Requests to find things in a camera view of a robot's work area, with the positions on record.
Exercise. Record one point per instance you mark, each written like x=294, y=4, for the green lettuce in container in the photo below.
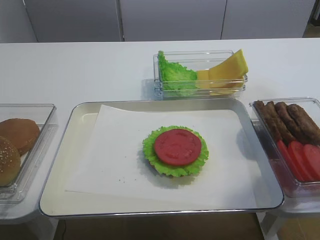
x=176, y=78

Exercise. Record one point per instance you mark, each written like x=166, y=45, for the plain burger bun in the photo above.
x=22, y=133

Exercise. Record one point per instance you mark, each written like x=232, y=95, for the sesame burger bun top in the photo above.
x=10, y=162

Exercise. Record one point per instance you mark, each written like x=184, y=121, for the brown burger patty front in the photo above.
x=305, y=123

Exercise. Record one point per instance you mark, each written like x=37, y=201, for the clear bun container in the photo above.
x=44, y=116

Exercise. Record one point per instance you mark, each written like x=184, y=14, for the clear lettuce and cheese container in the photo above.
x=196, y=61

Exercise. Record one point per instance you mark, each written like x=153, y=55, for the red tomato slice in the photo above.
x=290, y=162
x=312, y=158
x=301, y=168
x=177, y=147

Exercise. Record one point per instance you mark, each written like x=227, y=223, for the metal tray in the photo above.
x=57, y=202

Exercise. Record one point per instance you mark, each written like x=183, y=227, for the green lettuce leaf on bun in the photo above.
x=150, y=154

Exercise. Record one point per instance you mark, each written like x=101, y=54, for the brown burger patty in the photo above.
x=295, y=131
x=305, y=123
x=279, y=129
x=267, y=118

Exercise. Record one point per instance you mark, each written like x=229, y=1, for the red tomato slice front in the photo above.
x=312, y=158

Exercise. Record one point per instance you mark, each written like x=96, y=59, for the brown burger patty leftmost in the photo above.
x=267, y=118

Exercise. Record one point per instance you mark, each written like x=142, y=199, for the white paper sheet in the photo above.
x=113, y=161

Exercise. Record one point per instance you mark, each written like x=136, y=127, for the yellow cheese slice large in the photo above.
x=228, y=76

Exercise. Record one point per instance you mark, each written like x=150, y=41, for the clear patty and tomato container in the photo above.
x=291, y=187

